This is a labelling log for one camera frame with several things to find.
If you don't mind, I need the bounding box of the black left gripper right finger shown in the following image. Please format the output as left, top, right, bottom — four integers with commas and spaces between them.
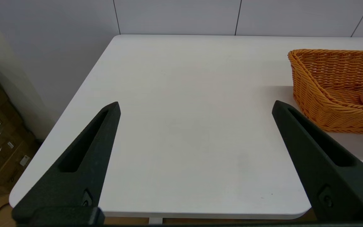
271, 100, 363, 221

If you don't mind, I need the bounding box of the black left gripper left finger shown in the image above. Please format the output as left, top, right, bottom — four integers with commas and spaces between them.
11, 101, 121, 225

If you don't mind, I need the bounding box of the orange woven wicker basket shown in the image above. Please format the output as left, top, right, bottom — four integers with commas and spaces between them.
288, 49, 363, 135

